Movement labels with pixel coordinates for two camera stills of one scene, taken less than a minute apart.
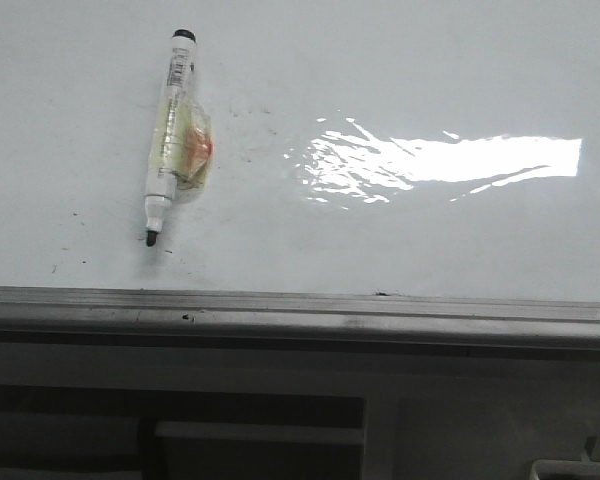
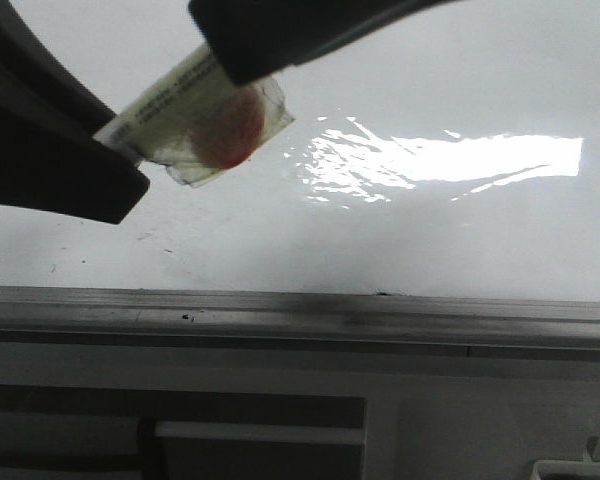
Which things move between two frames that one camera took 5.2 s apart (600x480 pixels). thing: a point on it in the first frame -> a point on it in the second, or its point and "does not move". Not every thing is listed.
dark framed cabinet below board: [80, 432] does not move
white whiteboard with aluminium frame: [385, 173] does not move
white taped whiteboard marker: [182, 151] -> [198, 122]
